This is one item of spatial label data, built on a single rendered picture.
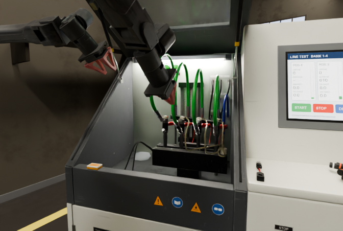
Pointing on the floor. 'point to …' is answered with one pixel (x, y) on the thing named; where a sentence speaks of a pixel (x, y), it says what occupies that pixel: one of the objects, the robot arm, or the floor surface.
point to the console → (260, 111)
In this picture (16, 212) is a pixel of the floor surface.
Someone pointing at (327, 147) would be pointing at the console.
